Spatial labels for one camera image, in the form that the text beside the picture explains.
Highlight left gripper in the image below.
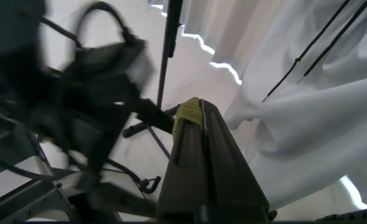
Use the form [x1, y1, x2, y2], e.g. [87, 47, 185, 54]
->
[30, 83, 175, 194]

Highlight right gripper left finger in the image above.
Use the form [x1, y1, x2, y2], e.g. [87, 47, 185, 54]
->
[156, 118, 208, 223]

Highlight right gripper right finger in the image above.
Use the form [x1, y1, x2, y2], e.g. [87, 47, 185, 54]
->
[202, 99, 270, 223]

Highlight green garment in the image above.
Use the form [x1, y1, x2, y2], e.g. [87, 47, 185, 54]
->
[172, 96, 205, 141]

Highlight pale grey shorts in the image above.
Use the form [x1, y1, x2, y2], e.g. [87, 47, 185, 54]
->
[223, 0, 367, 212]

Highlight black clothes rack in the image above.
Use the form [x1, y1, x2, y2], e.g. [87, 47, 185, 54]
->
[122, 0, 184, 159]

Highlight white curtain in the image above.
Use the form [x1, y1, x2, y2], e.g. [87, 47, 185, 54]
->
[149, 0, 287, 85]

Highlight black cable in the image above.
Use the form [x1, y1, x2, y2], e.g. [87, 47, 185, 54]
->
[0, 142, 58, 182]
[105, 158, 162, 194]

